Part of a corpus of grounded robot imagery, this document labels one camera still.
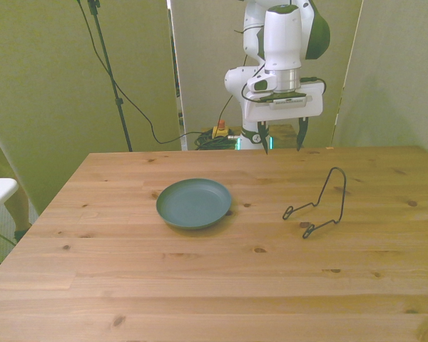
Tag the black tripod pole stand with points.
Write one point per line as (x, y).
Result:
(118, 101)

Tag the dark teal round plate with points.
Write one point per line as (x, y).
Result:
(194, 204)

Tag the yellow emergency stop box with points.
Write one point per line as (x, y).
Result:
(220, 132)

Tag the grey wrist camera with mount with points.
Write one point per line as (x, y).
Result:
(288, 101)

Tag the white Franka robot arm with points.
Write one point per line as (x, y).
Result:
(281, 35)

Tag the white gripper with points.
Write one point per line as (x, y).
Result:
(289, 112)

